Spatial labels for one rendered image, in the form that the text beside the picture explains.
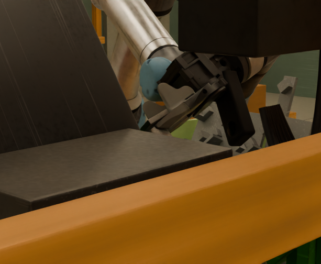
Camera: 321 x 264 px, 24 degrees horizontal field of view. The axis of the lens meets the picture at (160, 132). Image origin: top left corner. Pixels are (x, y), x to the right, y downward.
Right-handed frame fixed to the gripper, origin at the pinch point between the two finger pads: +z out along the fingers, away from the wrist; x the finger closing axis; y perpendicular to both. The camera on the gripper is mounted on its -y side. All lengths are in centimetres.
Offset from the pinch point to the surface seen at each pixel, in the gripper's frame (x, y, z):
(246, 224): 34.3, -15.5, 26.6
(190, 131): -111, 9, -97
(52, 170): 17.6, 1.3, 28.1
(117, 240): 39, -10, 40
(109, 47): -571, 188, -473
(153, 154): 17.0, -3.8, 16.3
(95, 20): -495, 198, -421
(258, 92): -407, 28, -436
